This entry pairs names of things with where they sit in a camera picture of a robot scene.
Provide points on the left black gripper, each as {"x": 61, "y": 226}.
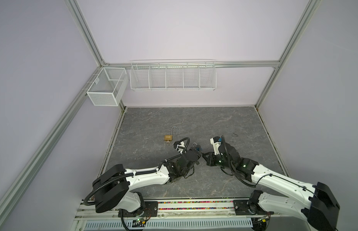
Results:
{"x": 198, "y": 153}

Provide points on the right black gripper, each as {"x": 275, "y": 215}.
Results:
{"x": 210, "y": 160}

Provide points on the brass padlock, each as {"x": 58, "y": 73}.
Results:
{"x": 169, "y": 137}

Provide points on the blue padlock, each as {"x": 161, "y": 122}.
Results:
{"x": 197, "y": 147}

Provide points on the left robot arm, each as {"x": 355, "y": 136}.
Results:
{"x": 116, "y": 188}

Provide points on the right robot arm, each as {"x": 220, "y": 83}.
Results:
{"x": 313, "y": 203}

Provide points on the white mesh box basket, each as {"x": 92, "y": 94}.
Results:
{"x": 108, "y": 86}

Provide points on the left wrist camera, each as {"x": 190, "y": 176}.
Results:
{"x": 180, "y": 146}

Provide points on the white wire shelf basket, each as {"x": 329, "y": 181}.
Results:
{"x": 180, "y": 74}

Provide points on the white vented cable duct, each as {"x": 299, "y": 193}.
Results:
{"x": 170, "y": 224}

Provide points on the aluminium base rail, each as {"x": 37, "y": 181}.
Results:
{"x": 173, "y": 208}

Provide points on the aluminium frame profiles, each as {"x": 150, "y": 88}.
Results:
{"x": 27, "y": 175}

